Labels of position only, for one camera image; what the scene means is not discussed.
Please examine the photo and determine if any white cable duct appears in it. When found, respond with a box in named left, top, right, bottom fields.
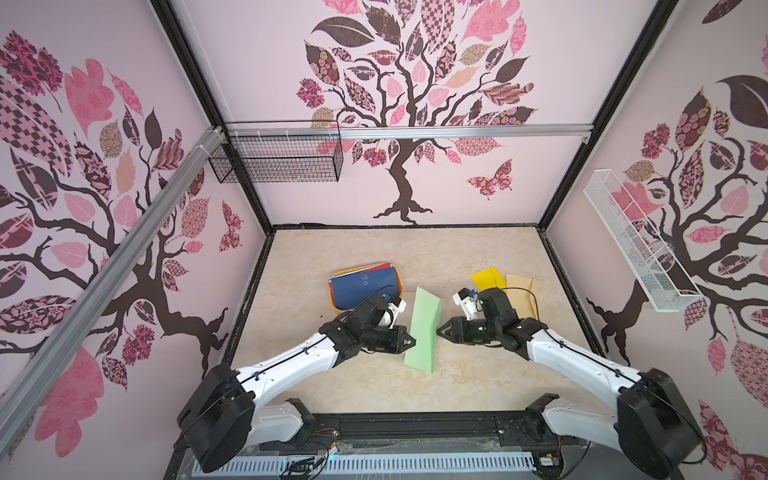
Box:
left=191, top=452, right=536, bottom=479

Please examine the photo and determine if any aluminium rail back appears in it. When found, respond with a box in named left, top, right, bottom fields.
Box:
left=228, top=124, right=593, bottom=140

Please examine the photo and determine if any red envelope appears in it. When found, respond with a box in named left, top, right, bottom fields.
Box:
left=334, top=263, right=393, bottom=278

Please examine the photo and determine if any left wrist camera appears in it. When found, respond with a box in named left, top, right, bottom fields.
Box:
left=380, top=295, right=407, bottom=329

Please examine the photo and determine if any aluminium rail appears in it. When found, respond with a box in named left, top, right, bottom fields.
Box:
left=1, top=126, right=225, bottom=457
left=228, top=124, right=593, bottom=140

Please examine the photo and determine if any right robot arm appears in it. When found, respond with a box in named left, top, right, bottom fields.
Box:
left=436, top=288, right=708, bottom=479

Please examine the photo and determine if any white wire shelf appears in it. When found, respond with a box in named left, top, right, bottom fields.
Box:
left=583, top=169, right=704, bottom=313

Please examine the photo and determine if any yellow envelope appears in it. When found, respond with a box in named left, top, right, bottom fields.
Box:
left=470, top=267, right=507, bottom=292

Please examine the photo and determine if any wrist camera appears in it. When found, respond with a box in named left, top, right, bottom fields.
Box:
left=380, top=295, right=407, bottom=329
left=454, top=288, right=482, bottom=320

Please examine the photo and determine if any light green envelope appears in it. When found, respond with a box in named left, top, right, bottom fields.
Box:
left=404, top=287, right=442, bottom=374

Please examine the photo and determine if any beige envelope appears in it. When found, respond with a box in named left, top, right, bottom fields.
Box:
left=505, top=273, right=539, bottom=319

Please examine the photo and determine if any black wire basket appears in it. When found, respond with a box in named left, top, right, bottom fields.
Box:
left=208, top=120, right=344, bottom=185

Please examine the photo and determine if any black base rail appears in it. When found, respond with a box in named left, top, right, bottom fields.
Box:
left=165, top=394, right=610, bottom=479

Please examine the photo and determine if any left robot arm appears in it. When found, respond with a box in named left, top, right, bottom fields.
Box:
left=177, top=294, right=416, bottom=473

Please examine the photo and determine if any yellow plastic storage box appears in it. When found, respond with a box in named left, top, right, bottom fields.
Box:
left=327, top=261, right=404, bottom=313

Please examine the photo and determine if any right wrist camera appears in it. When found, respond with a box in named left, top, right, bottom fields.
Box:
left=454, top=288, right=482, bottom=320

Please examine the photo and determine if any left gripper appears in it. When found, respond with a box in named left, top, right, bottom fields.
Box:
left=359, top=325, right=414, bottom=355

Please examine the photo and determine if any navy blue envelope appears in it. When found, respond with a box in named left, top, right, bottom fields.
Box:
left=329, top=266, right=402, bottom=311

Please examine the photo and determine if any aluminium rail left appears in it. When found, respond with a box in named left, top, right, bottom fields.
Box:
left=1, top=126, right=225, bottom=457

